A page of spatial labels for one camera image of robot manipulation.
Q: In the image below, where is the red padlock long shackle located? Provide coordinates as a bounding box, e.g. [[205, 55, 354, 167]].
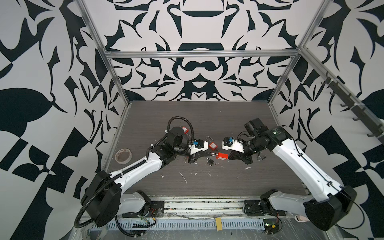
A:
[[209, 153, 229, 161]]

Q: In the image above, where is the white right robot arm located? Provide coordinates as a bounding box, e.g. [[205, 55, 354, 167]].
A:
[[222, 118, 357, 231]]

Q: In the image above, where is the red padlock with key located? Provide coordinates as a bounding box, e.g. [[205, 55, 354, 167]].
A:
[[206, 136, 218, 151]]

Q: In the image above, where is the small metal clip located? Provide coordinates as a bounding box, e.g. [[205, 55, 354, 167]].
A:
[[257, 152, 267, 161]]

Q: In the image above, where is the small black padlock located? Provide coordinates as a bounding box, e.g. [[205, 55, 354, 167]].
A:
[[207, 158, 215, 166]]

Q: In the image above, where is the red padlock far left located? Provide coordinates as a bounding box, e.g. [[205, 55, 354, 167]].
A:
[[182, 127, 190, 134]]

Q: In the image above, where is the yellow tape piece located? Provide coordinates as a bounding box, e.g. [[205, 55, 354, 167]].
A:
[[215, 217, 223, 231]]

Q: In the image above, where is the tape roll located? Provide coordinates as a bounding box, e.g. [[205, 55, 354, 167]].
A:
[[115, 149, 132, 165]]

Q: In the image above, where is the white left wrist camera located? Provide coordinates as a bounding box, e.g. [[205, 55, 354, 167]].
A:
[[190, 139, 209, 155]]

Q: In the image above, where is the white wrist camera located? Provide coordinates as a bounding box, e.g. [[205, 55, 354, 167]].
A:
[[222, 137, 245, 153], [190, 139, 209, 155]]

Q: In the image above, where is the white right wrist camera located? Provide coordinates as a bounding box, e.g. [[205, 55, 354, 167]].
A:
[[222, 137, 245, 153]]

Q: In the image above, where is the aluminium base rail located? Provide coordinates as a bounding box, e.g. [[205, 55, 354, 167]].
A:
[[97, 195, 293, 231]]

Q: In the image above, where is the wall hook rack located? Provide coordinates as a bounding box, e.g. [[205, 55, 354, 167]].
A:
[[322, 71, 384, 145]]

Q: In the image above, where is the aluminium cage frame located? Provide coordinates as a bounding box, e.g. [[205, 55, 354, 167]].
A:
[[74, 0, 384, 199]]

